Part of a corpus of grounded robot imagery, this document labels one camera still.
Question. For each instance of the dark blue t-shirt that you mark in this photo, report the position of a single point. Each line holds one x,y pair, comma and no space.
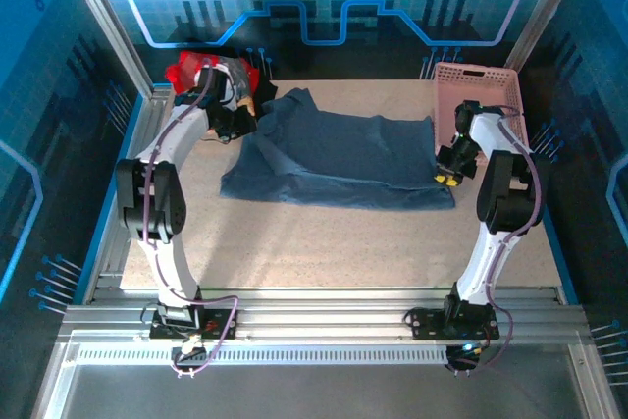
343,159

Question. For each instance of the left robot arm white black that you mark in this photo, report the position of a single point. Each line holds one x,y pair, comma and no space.
167,203

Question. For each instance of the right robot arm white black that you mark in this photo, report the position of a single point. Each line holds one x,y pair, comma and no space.
500,193

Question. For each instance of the pink plastic laundry basket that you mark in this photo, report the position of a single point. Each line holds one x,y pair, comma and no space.
490,83

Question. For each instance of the small controller board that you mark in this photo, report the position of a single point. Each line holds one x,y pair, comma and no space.
189,352
466,355

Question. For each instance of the aluminium frame side rail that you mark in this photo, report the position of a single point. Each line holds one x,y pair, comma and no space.
142,134

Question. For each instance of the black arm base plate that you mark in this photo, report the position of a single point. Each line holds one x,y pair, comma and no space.
429,323
221,326

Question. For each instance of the aluminium frame post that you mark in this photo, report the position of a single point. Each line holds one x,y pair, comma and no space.
105,21
544,7

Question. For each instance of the aluminium frame cross rail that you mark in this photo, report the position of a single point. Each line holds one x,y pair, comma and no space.
319,313

